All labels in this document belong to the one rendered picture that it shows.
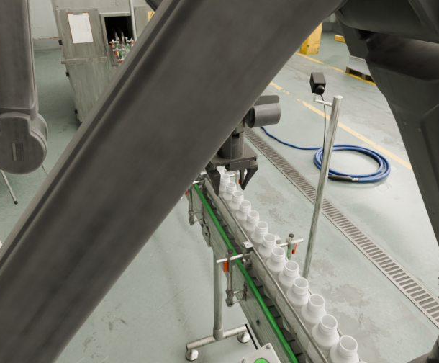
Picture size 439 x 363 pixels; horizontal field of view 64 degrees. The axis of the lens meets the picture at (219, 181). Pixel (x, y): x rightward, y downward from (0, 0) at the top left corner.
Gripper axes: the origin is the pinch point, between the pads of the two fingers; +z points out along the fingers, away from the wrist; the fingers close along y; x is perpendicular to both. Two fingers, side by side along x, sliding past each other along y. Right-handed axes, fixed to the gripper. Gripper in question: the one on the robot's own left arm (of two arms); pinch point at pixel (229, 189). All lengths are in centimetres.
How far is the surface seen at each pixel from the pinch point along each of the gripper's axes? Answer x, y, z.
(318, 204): -46, -63, 52
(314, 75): -52, -55, -6
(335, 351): 28.7, -13.3, 26.7
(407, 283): -48, -149, 141
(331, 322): 23.2, -15.8, 25.1
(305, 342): 19.9, -12.7, 35.8
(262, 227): -12.6, -16.0, 26.0
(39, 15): -940, 115, 69
